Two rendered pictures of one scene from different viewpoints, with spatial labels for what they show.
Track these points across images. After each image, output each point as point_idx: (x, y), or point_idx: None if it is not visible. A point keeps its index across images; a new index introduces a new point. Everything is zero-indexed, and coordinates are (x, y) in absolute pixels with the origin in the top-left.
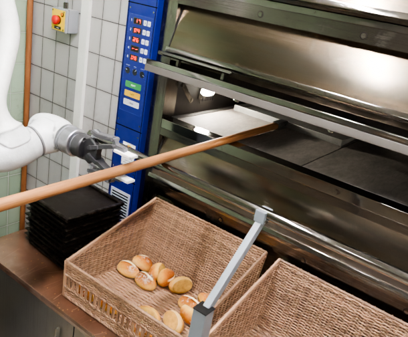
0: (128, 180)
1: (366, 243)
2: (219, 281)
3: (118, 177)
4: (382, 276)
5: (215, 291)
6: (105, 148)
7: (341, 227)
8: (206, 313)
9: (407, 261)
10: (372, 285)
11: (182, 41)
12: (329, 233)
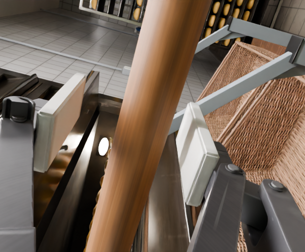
0: (185, 118)
1: (156, 217)
2: (252, 74)
3: (196, 125)
4: (179, 198)
5: (264, 66)
6: (23, 165)
7: (151, 240)
8: (291, 39)
9: (156, 191)
10: (194, 210)
11: None
12: (164, 247)
